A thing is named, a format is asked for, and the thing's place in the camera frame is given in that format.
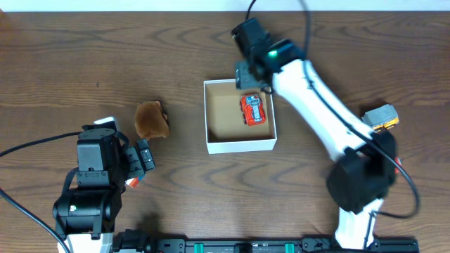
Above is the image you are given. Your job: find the white cardboard box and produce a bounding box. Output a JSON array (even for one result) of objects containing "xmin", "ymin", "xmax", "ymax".
[{"xmin": 203, "ymin": 79, "xmax": 277, "ymax": 155}]

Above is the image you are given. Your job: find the grey yellow toy truck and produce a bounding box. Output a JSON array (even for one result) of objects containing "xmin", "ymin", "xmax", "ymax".
[{"xmin": 361, "ymin": 104, "xmax": 399, "ymax": 132}]

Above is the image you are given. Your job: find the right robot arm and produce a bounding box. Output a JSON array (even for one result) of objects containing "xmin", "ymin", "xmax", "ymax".
[{"xmin": 231, "ymin": 18, "xmax": 397, "ymax": 249}]

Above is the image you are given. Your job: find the red toy fire truck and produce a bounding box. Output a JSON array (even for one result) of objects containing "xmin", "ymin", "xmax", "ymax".
[{"xmin": 239, "ymin": 93, "xmax": 266, "ymax": 127}]

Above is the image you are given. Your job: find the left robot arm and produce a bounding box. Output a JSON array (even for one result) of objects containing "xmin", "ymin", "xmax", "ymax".
[{"xmin": 53, "ymin": 125, "xmax": 155, "ymax": 252}]

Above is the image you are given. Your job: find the brown plush toy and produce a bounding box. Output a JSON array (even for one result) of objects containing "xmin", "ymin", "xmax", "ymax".
[{"xmin": 135, "ymin": 101, "xmax": 169, "ymax": 140}]

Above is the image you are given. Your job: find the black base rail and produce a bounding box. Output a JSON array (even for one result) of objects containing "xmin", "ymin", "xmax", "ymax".
[{"xmin": 112, "ymin": 230, "xmax": 420, "ymax": 253}]

